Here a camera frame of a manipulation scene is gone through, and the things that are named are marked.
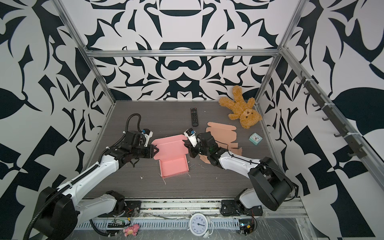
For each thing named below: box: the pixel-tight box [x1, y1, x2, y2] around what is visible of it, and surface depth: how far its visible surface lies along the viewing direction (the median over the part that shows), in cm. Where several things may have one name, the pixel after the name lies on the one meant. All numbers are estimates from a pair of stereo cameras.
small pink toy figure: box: [123, 224, 140, 237], surface depth 69 cm
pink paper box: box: [151, 134, 189, 178], surface depth 86 cm
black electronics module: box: [238, 219, 255, 236], surface depth 73 cm
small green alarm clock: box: [248, 132, 263, 146], surface depth 101 cm
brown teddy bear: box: [218, 85, 262, 130], surface depth 109 cm
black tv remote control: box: [190, 107, 199, 127], surface depth 110 cm
